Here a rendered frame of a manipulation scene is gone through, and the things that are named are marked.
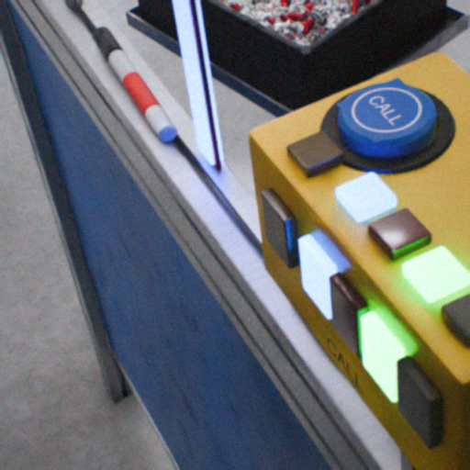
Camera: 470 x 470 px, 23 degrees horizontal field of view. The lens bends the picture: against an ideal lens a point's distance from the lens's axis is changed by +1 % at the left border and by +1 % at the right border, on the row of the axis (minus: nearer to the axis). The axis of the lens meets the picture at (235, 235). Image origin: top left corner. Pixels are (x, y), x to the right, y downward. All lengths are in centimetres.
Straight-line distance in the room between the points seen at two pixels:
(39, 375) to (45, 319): 11
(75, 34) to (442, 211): 54
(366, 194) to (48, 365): 142
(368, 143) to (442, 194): 4
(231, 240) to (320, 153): 28
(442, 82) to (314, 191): 8
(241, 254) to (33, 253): 130
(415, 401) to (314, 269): 7
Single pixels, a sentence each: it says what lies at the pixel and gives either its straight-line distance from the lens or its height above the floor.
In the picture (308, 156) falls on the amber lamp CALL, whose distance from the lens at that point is 47.
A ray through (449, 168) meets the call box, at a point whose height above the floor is 107.
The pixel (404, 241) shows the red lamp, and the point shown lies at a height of 108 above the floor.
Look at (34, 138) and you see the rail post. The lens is 139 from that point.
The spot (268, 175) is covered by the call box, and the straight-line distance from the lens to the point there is 48.
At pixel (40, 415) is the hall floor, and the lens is 178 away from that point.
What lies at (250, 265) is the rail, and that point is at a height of 86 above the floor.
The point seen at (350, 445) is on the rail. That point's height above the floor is 84.
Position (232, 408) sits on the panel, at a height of 57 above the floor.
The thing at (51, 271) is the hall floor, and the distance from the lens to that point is 197.
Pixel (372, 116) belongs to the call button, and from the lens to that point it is 48.
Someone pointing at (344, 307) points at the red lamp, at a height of 105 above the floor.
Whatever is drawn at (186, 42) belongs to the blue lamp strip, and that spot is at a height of 96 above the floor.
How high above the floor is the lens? 139
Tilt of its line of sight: 45 degrees down
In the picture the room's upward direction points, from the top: 9 degrees counter-clockwise
